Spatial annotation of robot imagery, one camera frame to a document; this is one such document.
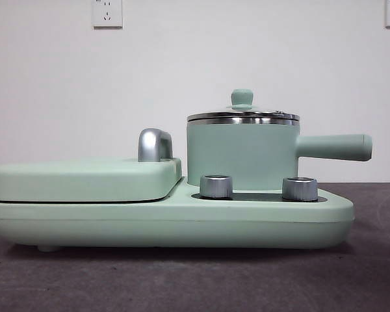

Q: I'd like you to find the mint green pot with handle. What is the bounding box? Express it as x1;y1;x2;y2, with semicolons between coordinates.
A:
185;113;374;192

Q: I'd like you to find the silver control knob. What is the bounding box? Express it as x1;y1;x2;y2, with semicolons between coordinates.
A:
281;176;319;201
199;174;234;198

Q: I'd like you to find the silver cover handle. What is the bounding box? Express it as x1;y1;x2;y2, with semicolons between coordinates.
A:
137;128;175;163

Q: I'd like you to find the mint green hinged cooker cover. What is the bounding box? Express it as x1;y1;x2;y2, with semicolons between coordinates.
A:
0;157;183;203

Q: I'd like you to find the mint green cooker base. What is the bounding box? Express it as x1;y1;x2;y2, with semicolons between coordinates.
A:
0;181;355;253

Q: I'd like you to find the glass lid with green knob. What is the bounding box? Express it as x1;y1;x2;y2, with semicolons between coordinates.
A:
187;88;300;122

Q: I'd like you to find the black control panel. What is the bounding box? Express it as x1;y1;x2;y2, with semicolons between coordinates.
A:
192;192;319;201

